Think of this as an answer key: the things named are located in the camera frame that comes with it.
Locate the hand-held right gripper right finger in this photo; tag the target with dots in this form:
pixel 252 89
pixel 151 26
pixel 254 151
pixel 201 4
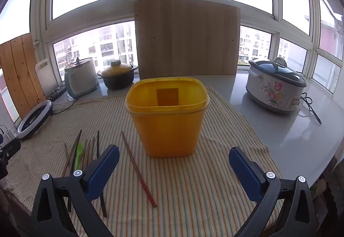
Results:
pixel 246 172

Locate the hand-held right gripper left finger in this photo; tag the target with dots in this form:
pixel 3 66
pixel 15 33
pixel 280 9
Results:
pixel 103 172

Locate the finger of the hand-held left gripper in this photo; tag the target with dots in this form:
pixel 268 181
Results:
pixel 10 148

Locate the bunch of wooden chopsticks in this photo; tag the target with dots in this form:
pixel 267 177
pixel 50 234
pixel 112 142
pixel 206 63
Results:
pixel 98 145

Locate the green plastic spoon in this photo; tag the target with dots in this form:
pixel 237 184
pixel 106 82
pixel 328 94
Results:
pixel 79 153

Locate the brown wooden chopstick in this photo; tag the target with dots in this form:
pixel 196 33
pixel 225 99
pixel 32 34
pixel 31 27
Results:
pixel 138 169

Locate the yellow plastic container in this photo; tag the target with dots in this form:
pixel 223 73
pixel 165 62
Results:
pixel 166 132

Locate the striped cloth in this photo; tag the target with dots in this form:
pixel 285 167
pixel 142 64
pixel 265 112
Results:
pixel 188 186

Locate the black power strip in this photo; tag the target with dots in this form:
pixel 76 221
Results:
pixel 55 93

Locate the white cutting board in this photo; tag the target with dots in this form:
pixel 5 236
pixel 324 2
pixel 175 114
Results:
pixel 45 78

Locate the pine plank board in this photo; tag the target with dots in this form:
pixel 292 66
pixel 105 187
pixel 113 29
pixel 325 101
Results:
pixel 18 70

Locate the floral white slow cooker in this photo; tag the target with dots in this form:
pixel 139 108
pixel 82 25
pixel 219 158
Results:
pixel 268 92

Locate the black pot yellow lid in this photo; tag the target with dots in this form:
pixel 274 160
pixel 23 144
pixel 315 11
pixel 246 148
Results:
pixel 118 80

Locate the teal white rice cooker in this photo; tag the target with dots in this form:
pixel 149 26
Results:
pixel 80 81

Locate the light wooden board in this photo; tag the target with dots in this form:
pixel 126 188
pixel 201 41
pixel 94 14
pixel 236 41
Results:
pixel 188 38

